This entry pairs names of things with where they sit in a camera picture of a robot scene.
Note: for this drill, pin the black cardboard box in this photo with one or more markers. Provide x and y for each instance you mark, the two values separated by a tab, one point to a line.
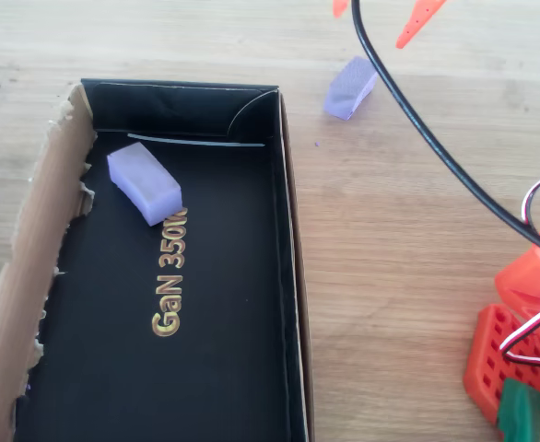
136	368

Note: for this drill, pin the purple foam block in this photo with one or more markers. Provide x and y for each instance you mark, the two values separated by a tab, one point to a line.
348	89
143	182

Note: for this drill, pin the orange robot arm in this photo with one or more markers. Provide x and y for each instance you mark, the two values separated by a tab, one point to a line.
486	368

